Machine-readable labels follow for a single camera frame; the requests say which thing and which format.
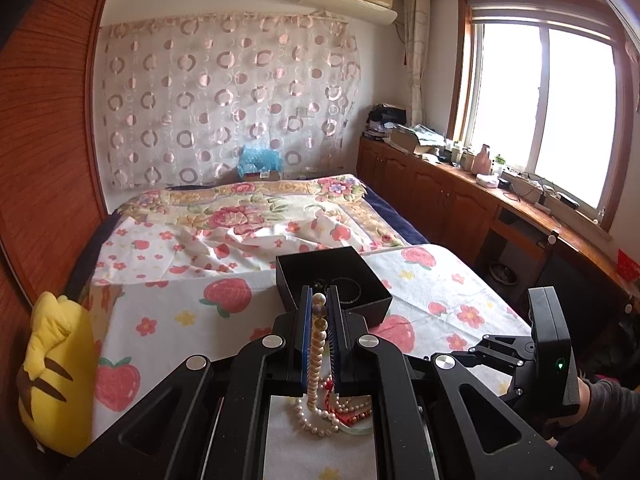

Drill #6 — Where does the strawberry print bed sheet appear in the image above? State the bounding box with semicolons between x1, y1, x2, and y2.
80;200;536;480

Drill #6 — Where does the pile of clothes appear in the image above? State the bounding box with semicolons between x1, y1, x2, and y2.
364;104;409;142

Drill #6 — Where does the wooden wardrobe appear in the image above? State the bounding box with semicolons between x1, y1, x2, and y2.
0;0;119;336

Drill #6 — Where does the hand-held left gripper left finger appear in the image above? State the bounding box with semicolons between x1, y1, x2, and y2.
60;285;313;480

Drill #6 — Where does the black bead bracelet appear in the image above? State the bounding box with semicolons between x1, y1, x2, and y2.
332;276;363;304

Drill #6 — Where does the blue plastic bag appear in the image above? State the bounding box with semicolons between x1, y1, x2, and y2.
237;145;284;177

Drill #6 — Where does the open cardboard box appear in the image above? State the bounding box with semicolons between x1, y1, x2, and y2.
389;124;447;157

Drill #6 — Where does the cream bead necklace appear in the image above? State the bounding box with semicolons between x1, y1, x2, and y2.
304;292;329;408

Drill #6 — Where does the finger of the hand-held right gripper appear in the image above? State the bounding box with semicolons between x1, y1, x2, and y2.
481;333;535;357
468;346;526;379

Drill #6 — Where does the metal bowl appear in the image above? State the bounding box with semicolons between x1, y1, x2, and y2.
490;262;519;287

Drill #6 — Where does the white power strip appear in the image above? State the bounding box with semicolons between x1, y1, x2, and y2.
501;170;566;211

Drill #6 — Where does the person's right forearm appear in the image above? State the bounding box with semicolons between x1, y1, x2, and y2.
575;374;640;443

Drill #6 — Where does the pale window curtain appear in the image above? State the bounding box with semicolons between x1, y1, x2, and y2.
403;0;432;128

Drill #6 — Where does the window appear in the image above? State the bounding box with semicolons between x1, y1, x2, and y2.
448;0;632;233

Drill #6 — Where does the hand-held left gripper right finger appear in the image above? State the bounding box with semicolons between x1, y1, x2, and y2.
327;285;583;480

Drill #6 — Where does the dark blue blanket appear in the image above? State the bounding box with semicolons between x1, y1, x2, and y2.
360;184;430;247

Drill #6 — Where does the pink bottle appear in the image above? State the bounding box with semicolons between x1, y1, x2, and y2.
473;143;494;175

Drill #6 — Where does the wooden cabinet counter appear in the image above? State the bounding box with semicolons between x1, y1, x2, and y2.
357;135;640;321

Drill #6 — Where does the circle pattern wall curtain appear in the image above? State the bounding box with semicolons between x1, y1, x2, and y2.
98;10;363;191

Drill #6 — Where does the yellow plush toy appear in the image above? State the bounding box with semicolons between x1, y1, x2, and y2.
16;291;99;459

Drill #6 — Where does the white pearl necklace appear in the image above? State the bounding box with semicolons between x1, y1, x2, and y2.
292;394;347;437

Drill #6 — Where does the red bead bracelet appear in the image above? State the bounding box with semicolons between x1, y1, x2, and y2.
322;379;375;426

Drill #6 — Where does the red paper packet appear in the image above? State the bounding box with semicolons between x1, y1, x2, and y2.
616;249;640;282

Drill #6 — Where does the floral quilt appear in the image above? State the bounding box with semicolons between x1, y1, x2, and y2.
112;174;406;251

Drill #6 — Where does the black jewelry box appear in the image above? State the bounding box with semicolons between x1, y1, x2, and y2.
275;246;394;323

